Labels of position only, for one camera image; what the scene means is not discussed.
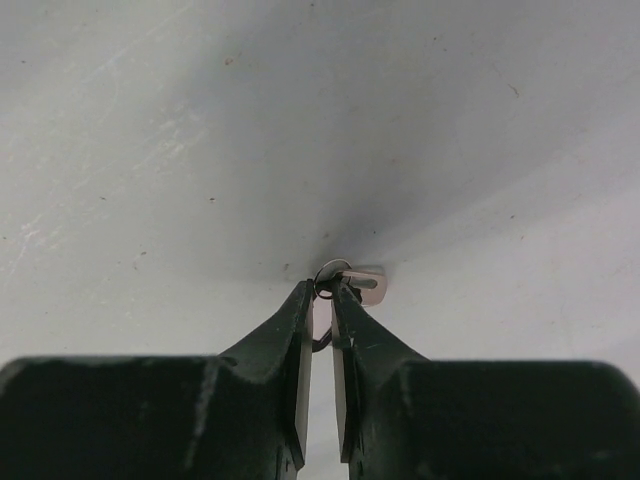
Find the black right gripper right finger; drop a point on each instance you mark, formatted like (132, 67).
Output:
(403, 416)

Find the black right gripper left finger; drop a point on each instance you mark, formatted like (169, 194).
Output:
(238, 414)

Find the key with black tag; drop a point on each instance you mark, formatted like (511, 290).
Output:
(368, 283)

